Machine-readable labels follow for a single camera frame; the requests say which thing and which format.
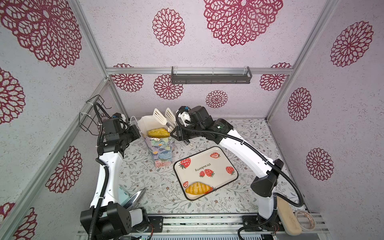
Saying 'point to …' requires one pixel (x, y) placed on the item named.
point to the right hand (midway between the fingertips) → (173, 130)
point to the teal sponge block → (123, 197)
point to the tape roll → (304, 229)
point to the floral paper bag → (161, 149)
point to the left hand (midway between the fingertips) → (138, 132)
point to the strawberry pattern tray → (211, 167)
